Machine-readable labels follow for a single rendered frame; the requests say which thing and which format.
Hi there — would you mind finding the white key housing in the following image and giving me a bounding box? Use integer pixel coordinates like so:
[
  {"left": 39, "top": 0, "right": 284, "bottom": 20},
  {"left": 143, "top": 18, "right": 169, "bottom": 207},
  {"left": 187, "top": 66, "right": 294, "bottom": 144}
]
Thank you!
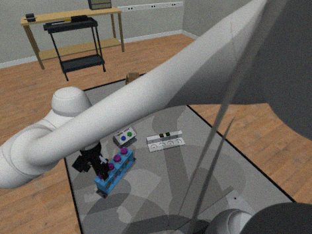
[{"left": 113, "top": 126, "right": 137, "bottom": 149}]

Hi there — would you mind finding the brown cardboard box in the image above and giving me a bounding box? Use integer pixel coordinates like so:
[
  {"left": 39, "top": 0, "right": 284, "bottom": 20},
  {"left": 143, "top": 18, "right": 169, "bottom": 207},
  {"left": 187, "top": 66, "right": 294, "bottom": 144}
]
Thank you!
[{"left": 126, "top": 73, "right": 140, "bottom": 84}]

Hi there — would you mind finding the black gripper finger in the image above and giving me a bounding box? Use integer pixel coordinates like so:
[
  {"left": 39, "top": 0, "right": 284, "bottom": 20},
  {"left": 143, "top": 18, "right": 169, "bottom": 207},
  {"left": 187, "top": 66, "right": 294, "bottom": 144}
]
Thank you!
[
  {"left": 91, "top": 156, "right": 109, "bottom": 180},
  {"left": 88, "top": 160, "right": 100, "bottom": 176}
]

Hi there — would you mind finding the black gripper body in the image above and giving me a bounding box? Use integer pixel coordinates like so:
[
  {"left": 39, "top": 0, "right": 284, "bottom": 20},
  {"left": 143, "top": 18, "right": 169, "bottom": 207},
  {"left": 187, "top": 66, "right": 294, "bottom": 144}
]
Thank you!
[{"left": 80, "top": 142, "right": 102, "bottom": 161}]

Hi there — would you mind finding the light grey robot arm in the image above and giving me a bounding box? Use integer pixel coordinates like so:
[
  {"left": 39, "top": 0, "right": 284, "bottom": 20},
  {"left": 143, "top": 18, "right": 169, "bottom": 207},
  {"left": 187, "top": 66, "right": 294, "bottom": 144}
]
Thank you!
[{"left": 0, "top": 0, "right": 312, "bottom": 234}]

